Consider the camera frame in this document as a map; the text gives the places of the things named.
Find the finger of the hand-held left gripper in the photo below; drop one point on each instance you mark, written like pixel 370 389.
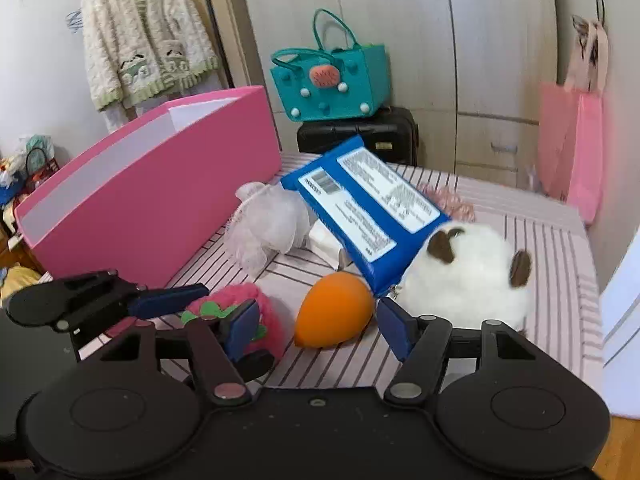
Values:
pixel 170 300

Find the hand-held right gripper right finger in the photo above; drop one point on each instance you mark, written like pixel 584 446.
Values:
pixel 395 330

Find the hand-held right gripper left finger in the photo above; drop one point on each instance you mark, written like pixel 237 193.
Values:
pixel 242 327

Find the pink strawberry plush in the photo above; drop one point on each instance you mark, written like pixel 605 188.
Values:
pixel 272 330

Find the orange egg-shaped sponge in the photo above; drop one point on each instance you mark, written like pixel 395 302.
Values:
pixel 335 310

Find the white plush with brown ears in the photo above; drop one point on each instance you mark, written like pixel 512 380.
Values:
pixel 465 280

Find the pink storage box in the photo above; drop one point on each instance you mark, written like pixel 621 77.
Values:
pixel 150 200

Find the clear plastic bag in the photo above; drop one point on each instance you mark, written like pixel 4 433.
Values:
pixel 275 220

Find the blue wet wipes pack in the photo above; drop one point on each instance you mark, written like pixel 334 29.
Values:
pixel 350 225

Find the pink floral fabric scrunchie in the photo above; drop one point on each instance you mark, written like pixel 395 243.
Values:
pixel 455 202

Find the yellow cloth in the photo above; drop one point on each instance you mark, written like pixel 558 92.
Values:
pixel 17 282

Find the white tissue pack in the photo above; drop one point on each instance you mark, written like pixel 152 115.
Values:
pixel 325 245

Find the striped tablecloth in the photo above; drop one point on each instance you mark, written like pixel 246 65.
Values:
pixel 550 270

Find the black suitcase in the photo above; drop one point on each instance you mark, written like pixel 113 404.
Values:
pixel 390 130

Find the white door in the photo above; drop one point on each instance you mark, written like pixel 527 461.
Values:
pixel 622 320

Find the teal tote bag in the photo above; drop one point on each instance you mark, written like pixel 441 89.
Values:
pixel 350 85

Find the pink shopping bag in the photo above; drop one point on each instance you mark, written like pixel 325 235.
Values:
pixel 570 150

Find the white knitted cardigan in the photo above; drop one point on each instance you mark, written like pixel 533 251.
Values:
pixel 145 25

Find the beige wardrobe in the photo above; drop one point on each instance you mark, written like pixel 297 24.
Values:
pixel 400 20

